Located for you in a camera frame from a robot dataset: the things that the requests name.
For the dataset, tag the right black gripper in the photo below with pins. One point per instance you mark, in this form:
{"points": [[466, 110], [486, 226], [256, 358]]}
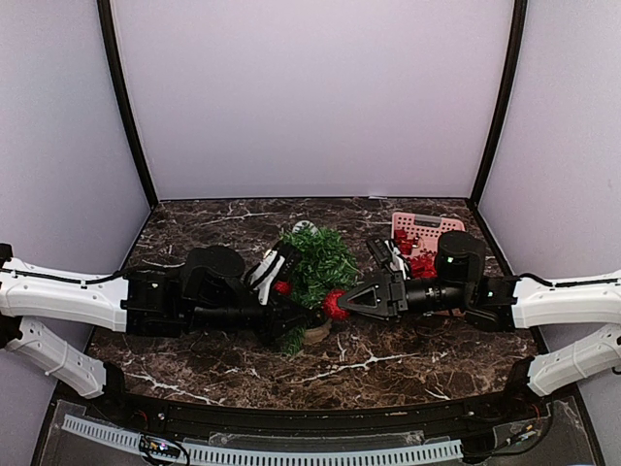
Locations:
{"points": [[389, 292]]}

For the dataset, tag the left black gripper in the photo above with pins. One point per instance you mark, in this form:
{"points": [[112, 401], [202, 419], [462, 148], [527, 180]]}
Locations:
{"points": [[279, 318]]}

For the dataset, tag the small green christmas tree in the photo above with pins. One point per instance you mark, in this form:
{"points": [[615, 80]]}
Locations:
{"points": [[327, 263]]}

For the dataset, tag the pink plastic basket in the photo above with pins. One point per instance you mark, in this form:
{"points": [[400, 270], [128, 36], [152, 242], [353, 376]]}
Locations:
{"points": [[430, 227]]}

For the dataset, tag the white ball ornament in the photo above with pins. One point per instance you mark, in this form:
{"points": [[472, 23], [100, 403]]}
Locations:
{"points": [[304, 225]]}

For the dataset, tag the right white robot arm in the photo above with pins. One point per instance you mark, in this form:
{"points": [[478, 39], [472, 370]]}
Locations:
{"points": [[584, 300]]}

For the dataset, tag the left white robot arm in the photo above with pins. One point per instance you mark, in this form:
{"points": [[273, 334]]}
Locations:
{"points": [[31, 294]]}

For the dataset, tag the red ball ornament cluster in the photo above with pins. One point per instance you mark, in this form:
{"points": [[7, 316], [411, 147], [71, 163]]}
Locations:
{"points": [[420, 258]]}

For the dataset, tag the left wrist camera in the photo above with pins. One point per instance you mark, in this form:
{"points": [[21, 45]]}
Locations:
{"points": [[277, 264]]}

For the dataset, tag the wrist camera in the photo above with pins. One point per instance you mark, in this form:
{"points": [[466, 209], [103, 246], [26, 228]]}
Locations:
{"points": [[277, 264], [388, 257]]}

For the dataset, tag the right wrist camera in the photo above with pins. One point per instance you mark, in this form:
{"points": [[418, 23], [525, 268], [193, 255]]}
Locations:
{"points": [[388, 257]]}

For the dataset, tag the right black frame pole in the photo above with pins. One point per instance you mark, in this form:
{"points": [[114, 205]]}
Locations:
{"points": [[514, 42]]}

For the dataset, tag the black frame pole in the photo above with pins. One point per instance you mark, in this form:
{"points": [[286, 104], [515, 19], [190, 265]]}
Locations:
{"points": [[514, 42], [106, 20]]}

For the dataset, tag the left black frame pole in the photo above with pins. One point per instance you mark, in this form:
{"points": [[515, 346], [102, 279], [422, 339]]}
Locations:
{"points": [[106, 20]]}

